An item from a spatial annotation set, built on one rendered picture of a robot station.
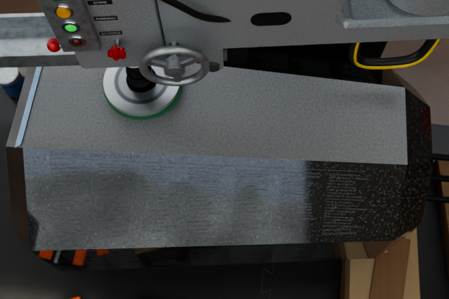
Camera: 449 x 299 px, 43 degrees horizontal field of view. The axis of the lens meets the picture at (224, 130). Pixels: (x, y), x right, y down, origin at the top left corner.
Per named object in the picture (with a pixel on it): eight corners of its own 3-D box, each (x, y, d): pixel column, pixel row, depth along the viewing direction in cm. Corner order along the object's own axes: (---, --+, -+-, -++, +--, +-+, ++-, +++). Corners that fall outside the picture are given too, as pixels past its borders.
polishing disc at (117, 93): (97, 58, 162) (97, 56, 160) (171, 41, 163) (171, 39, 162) (111, 124, 153) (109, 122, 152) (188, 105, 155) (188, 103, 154)
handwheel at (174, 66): (210, 50, 132) (206, 11, 118) (211, 88, 128) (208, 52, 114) (144, 53, 132) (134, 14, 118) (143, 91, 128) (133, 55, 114)
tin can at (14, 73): (11, 75, 256) (1, 60, 244) (31, 81, 255) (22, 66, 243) (1, 95, 252) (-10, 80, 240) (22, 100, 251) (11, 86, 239)
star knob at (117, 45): (127, 43, 122) (124, 33, 118) (127, 61, 120) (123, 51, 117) (109, 44, 122) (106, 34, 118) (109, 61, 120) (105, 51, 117)
